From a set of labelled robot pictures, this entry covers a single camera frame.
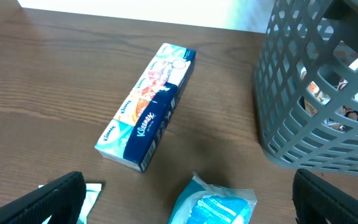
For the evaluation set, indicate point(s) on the teal white pouch right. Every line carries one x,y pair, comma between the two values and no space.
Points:
202,203

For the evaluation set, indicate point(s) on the brown white grain bag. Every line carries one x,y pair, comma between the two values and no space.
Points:
324,98

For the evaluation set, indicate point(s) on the grey plastic mesh basket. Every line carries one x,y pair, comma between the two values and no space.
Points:
306,86

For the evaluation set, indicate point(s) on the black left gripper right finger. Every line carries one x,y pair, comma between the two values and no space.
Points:
318,202

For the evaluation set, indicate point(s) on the teal white packet left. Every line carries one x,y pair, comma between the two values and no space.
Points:
92,192

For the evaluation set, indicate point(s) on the Kleenex tissue multipack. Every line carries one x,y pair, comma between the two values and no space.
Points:
136,129

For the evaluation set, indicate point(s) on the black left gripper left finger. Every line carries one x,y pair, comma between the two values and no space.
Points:
60,201

